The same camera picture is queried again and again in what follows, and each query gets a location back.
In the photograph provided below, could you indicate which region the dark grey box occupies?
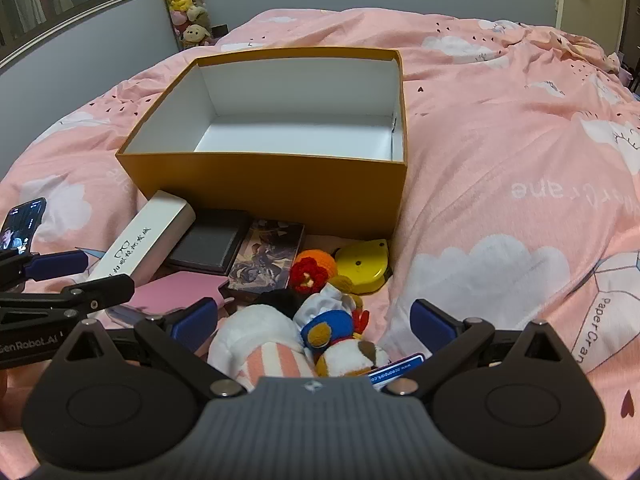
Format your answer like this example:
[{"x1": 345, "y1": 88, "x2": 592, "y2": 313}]
[{"x1": 165, "y1": 208, "x2": 253, "y2": 276}]

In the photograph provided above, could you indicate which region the pink cloud-print duvet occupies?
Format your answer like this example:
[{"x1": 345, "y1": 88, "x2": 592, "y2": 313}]
[{"x1": 0, "y1": 7, "x2": 640, "y2": 480}]

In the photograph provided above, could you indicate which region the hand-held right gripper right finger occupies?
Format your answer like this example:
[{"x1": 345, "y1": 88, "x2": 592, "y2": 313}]
[{"x1": 382, "y1": 299, "x2": 591, "y2": 396}]

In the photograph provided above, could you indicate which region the yellow chick-shaped case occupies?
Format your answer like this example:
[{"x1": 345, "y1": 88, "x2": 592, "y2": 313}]
[{"x1": 332, "y1": 239, "x2": 393, "y2": 295}]

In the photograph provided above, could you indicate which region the duck plush toy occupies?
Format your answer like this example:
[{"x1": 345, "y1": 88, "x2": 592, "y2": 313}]
[{"x1": 292, "y1": 282, "x2": 392, "y2": 378}]

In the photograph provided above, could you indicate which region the door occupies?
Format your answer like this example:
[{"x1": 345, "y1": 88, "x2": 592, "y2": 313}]
[{"x1": 556, "y1": 0, "x2": 628, "y2": 56}]

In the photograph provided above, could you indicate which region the panda plush toy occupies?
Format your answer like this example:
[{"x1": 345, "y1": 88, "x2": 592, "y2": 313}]
[{"x1": 206, "y1": 290, "x2": 321, "y2": 391}]

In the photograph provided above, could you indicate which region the white glasses case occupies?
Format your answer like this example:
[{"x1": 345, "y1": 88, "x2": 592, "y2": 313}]
[{"x1": 86, "y1": 190, "x2": 197, "y2": 288}]

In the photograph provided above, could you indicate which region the smartphone with lit screen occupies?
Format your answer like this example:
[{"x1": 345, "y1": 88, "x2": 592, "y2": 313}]
[{"x1": 0, "y1": 197, "x2": 47, "y2": 261}]

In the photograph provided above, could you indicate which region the clear column of plush toys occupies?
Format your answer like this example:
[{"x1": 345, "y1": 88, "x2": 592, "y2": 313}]
[{"x1": 157, "y1": 0, "x2": 216, "y2": 51}]

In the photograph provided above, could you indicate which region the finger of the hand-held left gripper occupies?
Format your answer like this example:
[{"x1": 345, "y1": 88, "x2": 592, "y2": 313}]
[
  {"x1": 0, "y1": 249, "x2": 90, "y2": 291},
  {"x1": 0, "y1": 274, "x2": 136, "y2": 331}
]

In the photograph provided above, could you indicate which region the blue and white tag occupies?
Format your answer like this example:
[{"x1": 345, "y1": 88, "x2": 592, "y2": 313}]
[{"x1": 367, "y1": 354, "x2": 426, "y2": 391}]

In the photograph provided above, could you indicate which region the orange cardboard box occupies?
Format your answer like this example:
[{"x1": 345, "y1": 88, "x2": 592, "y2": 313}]
[{"x1": 115, "y1": 46, "x2": 410, "y2": 263}]

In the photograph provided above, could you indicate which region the pink pouch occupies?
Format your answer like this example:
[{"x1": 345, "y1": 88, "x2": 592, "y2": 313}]
[{"x1": 105, "y1": 270, "x2": 236, "y2": 331}]

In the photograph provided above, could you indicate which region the orange crocheted flower ball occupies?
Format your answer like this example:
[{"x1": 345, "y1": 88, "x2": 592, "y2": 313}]
[{"x1": 289, "y1": 248, "x2": 337, "y2": 293}]

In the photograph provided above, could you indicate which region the illustrated card box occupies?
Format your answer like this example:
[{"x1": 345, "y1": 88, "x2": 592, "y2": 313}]
[{"x1": 220, "y1": 219, "x2": 306, "y2": 306}]

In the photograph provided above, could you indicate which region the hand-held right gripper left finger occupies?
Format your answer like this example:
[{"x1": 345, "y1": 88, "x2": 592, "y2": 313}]
[{"x1": 50, "y1": 297, "x2": 246, "y2": 398}]

